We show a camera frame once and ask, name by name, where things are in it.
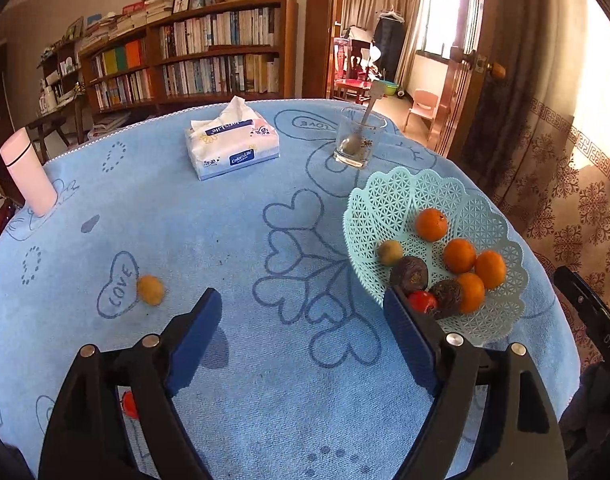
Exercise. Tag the red wooden chair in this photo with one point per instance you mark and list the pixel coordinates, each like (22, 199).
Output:
(352, 72)

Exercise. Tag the wooden door with knob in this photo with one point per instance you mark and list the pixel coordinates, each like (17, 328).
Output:
(465, 60)

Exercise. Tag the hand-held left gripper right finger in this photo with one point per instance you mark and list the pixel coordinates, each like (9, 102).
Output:
(410, 340)

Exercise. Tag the wooden bookshelf with books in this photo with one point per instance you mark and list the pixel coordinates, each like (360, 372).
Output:
(210, 55)

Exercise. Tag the blue printed tablecloth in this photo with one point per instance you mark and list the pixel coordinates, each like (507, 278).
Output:
(235, 240)

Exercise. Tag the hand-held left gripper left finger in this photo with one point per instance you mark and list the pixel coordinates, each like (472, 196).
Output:
(195, 345)

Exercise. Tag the pink thermos bottle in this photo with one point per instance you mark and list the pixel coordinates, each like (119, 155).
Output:
(29, 172)

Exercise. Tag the brown patterned curtain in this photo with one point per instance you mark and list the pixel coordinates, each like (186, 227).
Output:
(560, 185)

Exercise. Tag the dark hanging garment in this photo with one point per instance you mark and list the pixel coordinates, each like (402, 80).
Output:
(390, 40)

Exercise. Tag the dark wooden side table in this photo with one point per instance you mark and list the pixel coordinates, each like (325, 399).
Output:
(47, 122)

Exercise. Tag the white tissue pack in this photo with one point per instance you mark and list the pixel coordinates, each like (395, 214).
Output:
(232, 145)

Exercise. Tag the clear drinking glass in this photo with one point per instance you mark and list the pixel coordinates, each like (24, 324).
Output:
(357, 135)

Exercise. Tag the red tomato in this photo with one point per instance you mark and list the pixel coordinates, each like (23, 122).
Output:
(129, 404)
(422, 301)

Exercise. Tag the teal plastic lattice basket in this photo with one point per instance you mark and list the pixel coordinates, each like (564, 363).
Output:
(385, 210)

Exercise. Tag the dark passion fruit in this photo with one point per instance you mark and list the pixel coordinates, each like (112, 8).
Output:
(409, 274)
(447, 297)

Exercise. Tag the beige window curtain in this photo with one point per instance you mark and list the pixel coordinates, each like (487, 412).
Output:
(370, 0)

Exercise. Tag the brown round fruit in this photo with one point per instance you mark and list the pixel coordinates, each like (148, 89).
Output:
(150, 290)
(390, 252)

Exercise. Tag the large orange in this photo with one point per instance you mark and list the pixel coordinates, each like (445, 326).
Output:
(470, 294)

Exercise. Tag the pink plastic chair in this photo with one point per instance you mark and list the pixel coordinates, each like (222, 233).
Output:
(424, 105)

